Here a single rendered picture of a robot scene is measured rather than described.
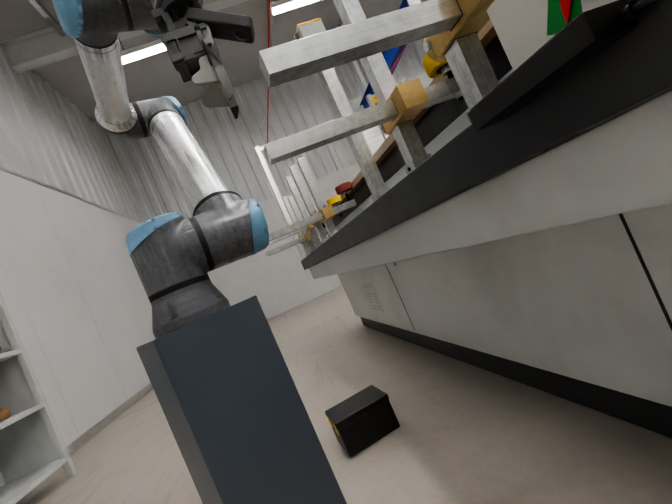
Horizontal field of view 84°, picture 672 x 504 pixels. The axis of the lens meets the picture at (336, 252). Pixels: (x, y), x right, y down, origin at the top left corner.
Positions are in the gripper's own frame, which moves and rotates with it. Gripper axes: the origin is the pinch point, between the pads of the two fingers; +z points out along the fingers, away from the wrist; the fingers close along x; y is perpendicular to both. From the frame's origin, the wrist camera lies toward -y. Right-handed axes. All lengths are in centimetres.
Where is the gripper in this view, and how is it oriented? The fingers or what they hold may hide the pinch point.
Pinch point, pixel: (234, 102)
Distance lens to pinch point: 75.9
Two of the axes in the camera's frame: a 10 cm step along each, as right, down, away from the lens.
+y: -9.1, 4.0, -1.4
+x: 1.2, -0.7, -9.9
